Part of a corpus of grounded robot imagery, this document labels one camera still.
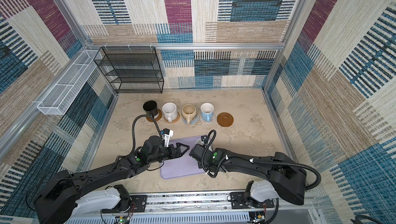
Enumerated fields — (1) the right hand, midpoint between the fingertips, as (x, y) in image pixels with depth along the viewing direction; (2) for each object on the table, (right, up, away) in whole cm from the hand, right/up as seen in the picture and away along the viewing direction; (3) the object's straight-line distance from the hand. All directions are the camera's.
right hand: (206, 159), depth 83 cm
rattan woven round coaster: (-18, +20, +21) cm, 34 cm away
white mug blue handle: (+1, +25, +14) cm, 28 cm away
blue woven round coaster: (-8, +18, +16) cm, 26 cm away
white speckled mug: (-23, +25, +21) cm, 40 cm away
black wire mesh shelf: (-51, +53, +26) cm, 78 cm away
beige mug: (-11, +24, +20) cm, 33 cm away
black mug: (-34, +27, +15) cm, 46 cm away
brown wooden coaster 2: (+13, +20, +20) cm, 31 cm away
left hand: (-10, +8, -5) cm, 14 cm away
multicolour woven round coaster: (+2, +18, +18) cm, 25 cm away
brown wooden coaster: (-36, +19, +21) cm, 45 cm away
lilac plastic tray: (-12, -5, +3) cm, 14 cm away
